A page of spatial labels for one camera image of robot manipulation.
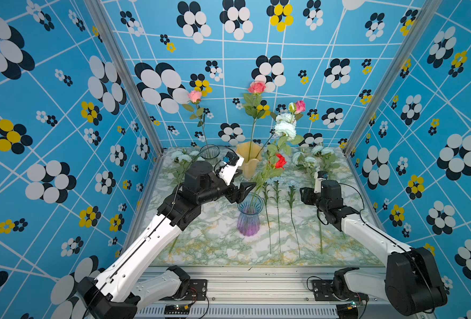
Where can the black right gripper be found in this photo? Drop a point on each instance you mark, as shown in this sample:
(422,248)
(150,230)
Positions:
(307,195)

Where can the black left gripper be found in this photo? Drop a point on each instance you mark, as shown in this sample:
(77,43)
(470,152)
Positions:
(241,193)

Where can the blue carnation stem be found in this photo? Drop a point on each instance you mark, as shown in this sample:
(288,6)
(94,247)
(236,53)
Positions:
(290,201)
(276,199)
(265,200)

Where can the yellow beige vase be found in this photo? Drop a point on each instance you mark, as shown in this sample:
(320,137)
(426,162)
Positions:
(249,161)

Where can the purple tinted glass vase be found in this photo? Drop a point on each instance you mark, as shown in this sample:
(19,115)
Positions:
(248,221)

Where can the clear ribbed glass vase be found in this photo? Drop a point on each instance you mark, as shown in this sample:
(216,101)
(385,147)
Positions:
(210,153)

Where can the light blue peony bouquet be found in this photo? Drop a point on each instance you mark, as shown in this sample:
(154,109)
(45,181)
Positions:
(278,146)

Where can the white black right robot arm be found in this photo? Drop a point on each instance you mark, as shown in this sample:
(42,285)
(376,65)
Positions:
(412,282)

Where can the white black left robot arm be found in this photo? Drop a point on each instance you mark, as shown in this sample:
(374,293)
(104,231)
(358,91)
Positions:
(119,292)

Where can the small red rose stem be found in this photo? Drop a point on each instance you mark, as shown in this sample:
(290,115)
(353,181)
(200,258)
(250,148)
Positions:
(281,162)

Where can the small pink rose stem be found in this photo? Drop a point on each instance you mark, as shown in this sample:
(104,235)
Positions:
(286,122)

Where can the green circuit board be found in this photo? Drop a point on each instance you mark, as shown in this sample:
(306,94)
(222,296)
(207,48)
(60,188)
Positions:
(177,309)

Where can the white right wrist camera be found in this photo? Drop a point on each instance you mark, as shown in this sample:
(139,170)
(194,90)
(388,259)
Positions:
(319,176)

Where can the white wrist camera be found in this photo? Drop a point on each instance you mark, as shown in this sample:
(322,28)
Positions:
(230,165)
(319,176)

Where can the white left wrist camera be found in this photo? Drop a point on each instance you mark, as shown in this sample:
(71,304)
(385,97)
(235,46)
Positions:
(230,165)

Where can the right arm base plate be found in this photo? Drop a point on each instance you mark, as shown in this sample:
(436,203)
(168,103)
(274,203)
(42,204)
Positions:
(323,292)

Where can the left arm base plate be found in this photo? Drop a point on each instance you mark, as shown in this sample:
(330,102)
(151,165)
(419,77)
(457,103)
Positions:
(196,290)

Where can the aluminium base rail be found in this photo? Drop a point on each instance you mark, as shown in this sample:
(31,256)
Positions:
(261,287)

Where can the aluminium frame post right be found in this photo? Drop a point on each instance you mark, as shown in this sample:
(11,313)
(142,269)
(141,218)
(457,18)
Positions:
(426,13)

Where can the aluminium frame post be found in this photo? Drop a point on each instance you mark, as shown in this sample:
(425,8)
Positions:
(426,13)
(100,20)

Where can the aluminium frame post left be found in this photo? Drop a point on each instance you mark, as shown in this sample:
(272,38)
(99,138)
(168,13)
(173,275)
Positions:
(100,20)

